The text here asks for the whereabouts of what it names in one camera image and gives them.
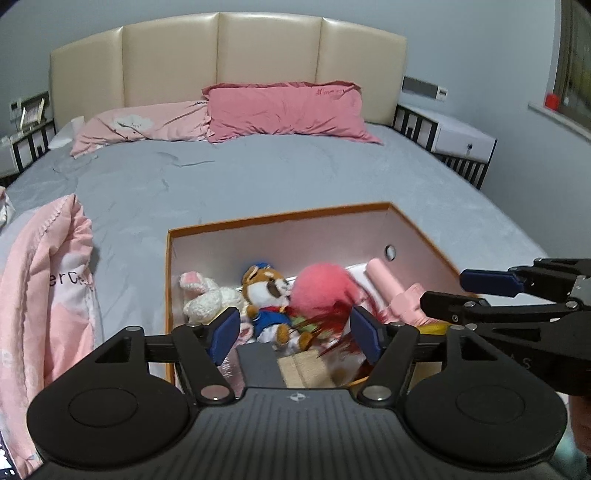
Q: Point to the white crochet bunny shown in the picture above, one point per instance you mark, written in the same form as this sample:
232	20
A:
207	302

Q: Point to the cluttered white black nightstand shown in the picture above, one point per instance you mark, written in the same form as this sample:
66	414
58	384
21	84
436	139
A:
27	147

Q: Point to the pink quilt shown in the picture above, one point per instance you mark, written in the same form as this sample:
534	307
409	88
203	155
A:
46	277

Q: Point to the white black nightstand with drawer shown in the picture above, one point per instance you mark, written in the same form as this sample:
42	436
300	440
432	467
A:
461	136

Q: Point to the white wall thermostat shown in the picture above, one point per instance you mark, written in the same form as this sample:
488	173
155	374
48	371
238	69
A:
442	93

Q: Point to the pink plastic wand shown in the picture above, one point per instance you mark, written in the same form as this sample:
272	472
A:
392	288

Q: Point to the grey wall switch panel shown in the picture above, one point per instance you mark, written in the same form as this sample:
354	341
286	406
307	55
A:
420	86

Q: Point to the white windowsill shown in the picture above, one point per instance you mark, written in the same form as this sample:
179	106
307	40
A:
561	119

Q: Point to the pink packet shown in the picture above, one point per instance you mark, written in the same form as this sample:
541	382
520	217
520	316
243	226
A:
233	374

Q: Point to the dark pink pillow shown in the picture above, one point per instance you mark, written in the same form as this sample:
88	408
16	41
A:
286	113

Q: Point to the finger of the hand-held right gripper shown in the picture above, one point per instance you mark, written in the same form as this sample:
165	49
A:
489	281
461	308

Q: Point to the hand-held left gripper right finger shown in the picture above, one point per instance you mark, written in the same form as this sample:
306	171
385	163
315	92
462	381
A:
367	337

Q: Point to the orange cardboard box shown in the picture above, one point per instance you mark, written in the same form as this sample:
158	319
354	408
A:
300	235

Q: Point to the light pink pillow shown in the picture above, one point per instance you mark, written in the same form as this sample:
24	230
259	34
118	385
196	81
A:
147	122

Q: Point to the silver photo frame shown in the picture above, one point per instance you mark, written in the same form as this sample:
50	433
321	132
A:
33	113

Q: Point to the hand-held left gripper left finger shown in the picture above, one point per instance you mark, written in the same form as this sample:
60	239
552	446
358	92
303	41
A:
226	334

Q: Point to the pink plush ball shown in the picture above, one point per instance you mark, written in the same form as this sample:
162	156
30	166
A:
323	288

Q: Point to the cream padded headboard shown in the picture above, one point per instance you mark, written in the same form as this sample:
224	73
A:
268	50

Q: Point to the dark grey box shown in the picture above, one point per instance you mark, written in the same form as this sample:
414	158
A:
261	367

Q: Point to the gold cardboard box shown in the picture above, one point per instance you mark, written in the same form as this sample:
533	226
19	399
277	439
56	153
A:
304	371

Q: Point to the red cup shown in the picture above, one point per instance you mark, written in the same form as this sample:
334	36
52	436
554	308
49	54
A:
551	101

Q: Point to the bed with grey sheet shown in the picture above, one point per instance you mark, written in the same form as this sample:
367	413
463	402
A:
277	175

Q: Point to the raccoon plush toy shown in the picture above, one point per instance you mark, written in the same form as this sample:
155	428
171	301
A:
268	290

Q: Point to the small white pillow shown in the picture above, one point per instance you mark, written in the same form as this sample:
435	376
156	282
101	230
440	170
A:
62	138

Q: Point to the window with dark frame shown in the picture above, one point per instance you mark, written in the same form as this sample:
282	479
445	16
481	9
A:
575	55

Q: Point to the colourful feather shuttlecock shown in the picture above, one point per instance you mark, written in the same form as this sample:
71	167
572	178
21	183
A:
332	323

